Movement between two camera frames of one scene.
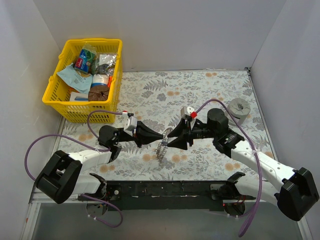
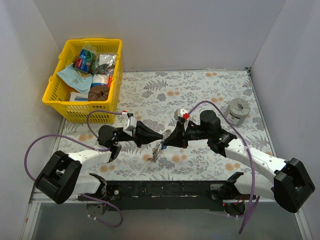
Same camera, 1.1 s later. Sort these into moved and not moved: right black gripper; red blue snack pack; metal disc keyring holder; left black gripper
Moved: metal disc keyring holder
Not moved: red blue snack pack; left black gripper; right black gripper
